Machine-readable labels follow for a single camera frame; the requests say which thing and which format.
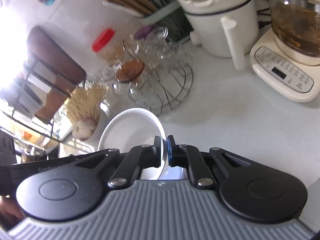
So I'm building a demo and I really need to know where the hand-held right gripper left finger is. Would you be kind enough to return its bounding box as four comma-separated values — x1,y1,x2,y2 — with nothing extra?
75,135,162,189

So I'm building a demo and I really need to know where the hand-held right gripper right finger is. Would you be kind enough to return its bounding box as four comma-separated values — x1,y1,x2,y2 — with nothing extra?
167,135,252,189

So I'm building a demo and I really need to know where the white bowl red base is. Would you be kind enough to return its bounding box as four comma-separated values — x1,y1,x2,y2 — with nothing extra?
86,101,111,141

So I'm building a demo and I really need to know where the garlic bulb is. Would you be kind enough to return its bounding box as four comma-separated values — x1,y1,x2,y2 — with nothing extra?
72,117,97,141

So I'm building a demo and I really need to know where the brown lid glass jar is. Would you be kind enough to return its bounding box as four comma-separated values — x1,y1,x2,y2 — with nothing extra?
116,60,146,91

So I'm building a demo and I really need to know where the cluster of clear glass cups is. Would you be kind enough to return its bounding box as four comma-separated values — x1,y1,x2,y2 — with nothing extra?
109,26,193,105

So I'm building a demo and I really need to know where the black metal dish rack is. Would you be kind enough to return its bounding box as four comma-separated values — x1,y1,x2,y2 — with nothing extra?
0,52,84,146

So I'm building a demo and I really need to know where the red lid plastic jar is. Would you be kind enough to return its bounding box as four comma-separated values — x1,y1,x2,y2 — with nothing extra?
91,28,126,66

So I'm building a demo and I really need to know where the dark purple cup lid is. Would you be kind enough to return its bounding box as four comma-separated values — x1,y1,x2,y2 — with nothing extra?
134,25,153,40

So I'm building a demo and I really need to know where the dark brown cutting board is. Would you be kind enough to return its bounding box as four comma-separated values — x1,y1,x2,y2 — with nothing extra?
26,26,87,121

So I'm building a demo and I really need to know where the cream kettle base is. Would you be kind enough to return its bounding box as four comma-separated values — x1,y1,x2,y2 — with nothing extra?
250,27,320,103

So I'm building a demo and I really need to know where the green white utensil holder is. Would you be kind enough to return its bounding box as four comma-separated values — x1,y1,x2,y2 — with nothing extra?
136,0,192,43

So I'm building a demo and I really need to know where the glass kettle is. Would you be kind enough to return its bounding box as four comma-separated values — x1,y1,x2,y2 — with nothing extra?
271,0,320,67

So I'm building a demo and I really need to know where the wire cup rack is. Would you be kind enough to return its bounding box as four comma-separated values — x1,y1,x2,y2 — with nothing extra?
107,27,194,116

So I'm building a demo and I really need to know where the white pot with handle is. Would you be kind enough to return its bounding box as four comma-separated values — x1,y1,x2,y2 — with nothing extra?
172,0,261,71

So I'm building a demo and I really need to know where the black power cable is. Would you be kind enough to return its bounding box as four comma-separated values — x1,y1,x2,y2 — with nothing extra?
252,0,273,32

